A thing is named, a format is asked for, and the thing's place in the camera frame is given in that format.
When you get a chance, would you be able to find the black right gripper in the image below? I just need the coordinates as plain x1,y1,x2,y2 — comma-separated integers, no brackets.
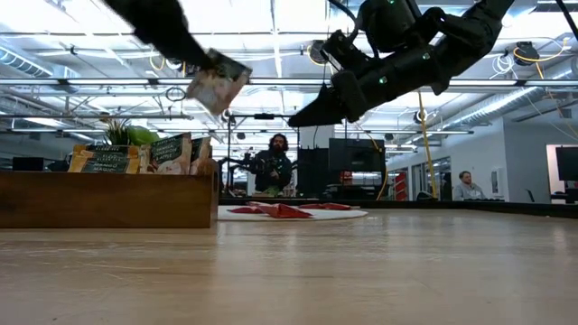
287,44,446,128

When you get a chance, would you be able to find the black monitor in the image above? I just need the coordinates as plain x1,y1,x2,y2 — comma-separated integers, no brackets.
328,137,387,172

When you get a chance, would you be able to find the person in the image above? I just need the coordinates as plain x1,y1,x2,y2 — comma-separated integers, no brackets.
252,133,294,198
452,170,488,202

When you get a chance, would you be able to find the white round placemat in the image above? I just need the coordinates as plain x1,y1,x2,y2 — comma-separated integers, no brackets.
218,205,369,223

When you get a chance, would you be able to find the succulent in patterned white pot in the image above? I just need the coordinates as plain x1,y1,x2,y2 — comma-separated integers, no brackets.
102,116,160,146

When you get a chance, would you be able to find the wooden three-compartment tray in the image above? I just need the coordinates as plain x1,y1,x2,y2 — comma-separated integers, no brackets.
0,169,220,230

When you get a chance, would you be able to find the black television screen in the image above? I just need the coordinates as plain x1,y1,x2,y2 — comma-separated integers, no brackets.
555,146,578,182

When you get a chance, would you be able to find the black camera rig frame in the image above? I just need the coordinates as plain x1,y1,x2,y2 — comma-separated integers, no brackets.
227,112,303,200

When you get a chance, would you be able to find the black cable reel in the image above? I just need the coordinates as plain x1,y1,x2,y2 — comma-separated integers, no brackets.
307,39,331,65
513,40,541,67

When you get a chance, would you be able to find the yellow cable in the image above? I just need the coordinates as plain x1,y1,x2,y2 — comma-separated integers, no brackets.
417,92,440,200

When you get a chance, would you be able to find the silver ventilation duct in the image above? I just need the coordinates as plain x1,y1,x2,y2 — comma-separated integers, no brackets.
444,85,550,132

